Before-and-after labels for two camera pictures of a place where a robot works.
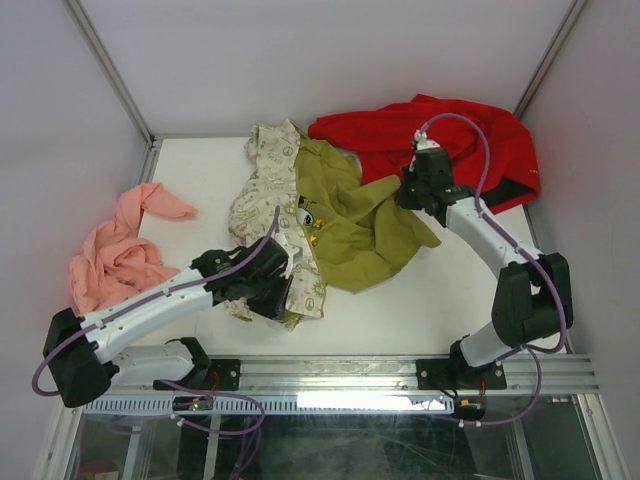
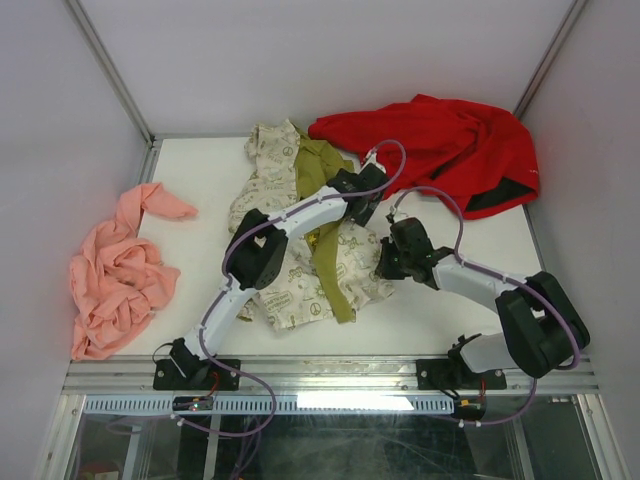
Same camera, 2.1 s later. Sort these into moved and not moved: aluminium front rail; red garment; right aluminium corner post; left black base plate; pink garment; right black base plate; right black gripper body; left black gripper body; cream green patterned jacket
Moved: left black gripper body; cream green patterned jacket; right black gripper body
Not moved: pink garment; right black base plate; left black base plate; right aluminium corner post; aluminium front rail; red garment
